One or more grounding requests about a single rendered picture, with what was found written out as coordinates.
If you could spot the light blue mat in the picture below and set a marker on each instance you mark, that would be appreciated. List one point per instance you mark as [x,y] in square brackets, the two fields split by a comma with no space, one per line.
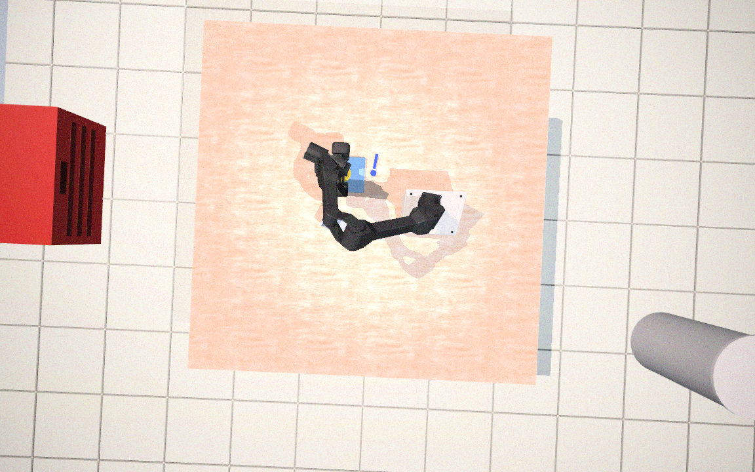
[356,181]

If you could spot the grey dish rack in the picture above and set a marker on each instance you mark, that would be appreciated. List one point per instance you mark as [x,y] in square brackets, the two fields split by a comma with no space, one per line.
[340,222]

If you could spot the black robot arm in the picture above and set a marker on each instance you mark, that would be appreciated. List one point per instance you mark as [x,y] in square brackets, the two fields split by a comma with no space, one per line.
[359,233]

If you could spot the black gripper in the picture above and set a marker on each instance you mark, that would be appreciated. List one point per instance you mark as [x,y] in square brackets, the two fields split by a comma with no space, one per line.
[343,149]

